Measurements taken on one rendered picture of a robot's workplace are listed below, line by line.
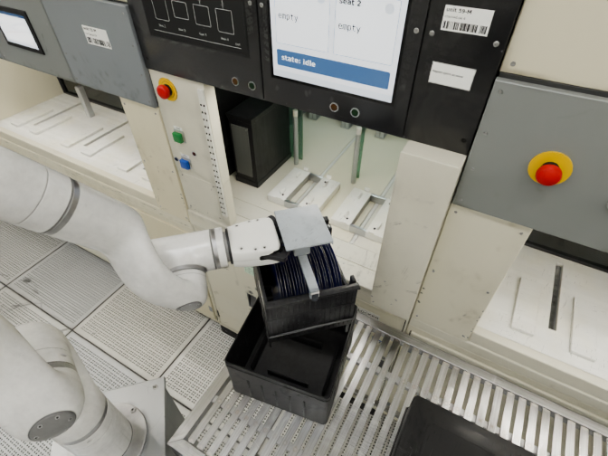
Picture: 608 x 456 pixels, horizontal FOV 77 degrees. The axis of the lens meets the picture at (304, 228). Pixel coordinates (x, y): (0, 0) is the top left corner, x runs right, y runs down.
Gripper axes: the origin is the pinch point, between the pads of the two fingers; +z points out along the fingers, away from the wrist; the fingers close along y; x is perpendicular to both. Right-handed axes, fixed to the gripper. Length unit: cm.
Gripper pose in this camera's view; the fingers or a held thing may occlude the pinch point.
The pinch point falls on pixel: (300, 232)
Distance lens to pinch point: 81.6
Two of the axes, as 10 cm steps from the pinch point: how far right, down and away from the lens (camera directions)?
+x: 0.1, -7.2, -7.0
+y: 2.6, 6.7, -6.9
